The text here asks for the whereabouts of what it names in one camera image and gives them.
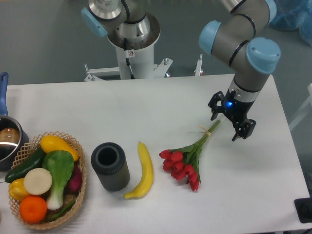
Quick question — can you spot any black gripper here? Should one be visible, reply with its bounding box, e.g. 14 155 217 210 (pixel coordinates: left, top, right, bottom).
208 88 256 141

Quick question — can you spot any green cucumber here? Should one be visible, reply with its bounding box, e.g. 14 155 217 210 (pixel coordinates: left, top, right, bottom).
5 147 46 183

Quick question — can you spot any purple sweet potato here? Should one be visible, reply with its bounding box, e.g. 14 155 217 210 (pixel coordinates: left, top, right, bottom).
67 164 82 193

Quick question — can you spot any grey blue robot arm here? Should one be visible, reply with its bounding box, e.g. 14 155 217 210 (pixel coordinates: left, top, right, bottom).
81 0 281 139

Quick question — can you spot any woven wicker basket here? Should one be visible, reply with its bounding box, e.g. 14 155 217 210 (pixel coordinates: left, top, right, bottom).
9 131 87 230

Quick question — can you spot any black device at edge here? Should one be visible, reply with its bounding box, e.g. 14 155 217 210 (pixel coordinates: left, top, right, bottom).
294 197 312 223

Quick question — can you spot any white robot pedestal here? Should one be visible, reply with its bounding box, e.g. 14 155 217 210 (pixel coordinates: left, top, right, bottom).
81 8 173 81

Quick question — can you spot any yellow squash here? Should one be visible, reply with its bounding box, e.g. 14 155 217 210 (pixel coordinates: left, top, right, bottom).
40 135 79 161

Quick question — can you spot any green chili pepper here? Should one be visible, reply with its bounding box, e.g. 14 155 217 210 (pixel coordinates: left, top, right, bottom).
43 199 76 222

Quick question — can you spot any green bok choy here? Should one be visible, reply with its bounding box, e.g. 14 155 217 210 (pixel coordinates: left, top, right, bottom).
42 150 74 210

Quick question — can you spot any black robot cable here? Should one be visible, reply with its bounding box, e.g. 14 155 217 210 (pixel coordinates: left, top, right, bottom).
122 38 136 80

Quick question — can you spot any orange fruit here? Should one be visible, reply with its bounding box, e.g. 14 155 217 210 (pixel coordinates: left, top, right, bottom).
19 195 47 223

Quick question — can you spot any blue plastic bag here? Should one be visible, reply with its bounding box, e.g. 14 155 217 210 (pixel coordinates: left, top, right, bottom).
270 0 312 46

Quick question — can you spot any white round radish slice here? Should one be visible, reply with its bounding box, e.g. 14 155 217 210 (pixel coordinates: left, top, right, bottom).
23 168 52 195

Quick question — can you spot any yellow banana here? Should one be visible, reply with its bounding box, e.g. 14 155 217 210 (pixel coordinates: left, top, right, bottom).
123 141 154 200

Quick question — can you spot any dark grey ribbed vase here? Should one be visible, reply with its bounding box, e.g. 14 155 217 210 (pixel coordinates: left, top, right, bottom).
91 142 130 192

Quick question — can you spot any red tulip bouquet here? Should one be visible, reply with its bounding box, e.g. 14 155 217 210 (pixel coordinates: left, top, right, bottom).
159 120 221 192

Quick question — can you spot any yellow bell pepper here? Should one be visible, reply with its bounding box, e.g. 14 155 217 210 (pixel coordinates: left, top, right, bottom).
9 178 31 201

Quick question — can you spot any blue handled saucepan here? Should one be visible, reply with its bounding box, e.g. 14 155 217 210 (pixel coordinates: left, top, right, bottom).
0 72 30 172

